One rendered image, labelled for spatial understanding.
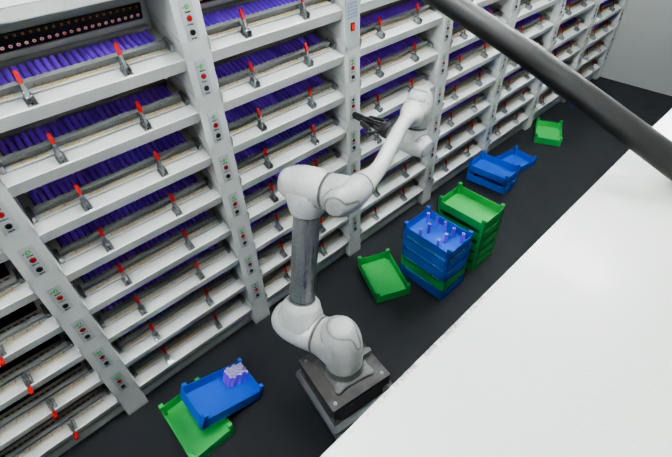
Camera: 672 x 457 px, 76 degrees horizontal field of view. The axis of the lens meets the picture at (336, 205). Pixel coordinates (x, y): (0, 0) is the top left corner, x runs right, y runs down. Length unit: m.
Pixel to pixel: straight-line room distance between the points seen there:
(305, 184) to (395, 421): 1.24
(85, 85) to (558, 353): 1.38
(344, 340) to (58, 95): 1.20
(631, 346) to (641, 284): 0.06
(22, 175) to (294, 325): 1.02
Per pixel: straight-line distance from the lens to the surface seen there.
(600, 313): 0.34
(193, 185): 1.82
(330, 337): 1.67
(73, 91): 1.47
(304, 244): 1.58
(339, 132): 2.12
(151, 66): 1.53
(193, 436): 2.23
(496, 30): 0.49
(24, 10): 1.39
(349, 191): 1.40
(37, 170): 1.54
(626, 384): 0.32
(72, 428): 2.28
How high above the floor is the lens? 1.97
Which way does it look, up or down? 40 degrees down
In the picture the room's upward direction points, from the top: 3 degrees counter-clockwise
